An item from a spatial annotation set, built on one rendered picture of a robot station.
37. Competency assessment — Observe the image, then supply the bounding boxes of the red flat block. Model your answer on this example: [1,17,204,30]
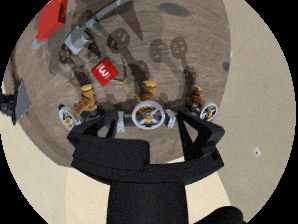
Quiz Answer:
[37,0,68,42]

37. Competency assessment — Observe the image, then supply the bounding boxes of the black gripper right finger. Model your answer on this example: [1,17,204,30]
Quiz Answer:
[177,110,225,161]

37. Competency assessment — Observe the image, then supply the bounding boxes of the red square tag with gold chain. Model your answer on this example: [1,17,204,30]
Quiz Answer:
[91,58,141,102]

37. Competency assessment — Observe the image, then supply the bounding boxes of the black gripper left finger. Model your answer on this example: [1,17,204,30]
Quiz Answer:
[71,110,119,138]

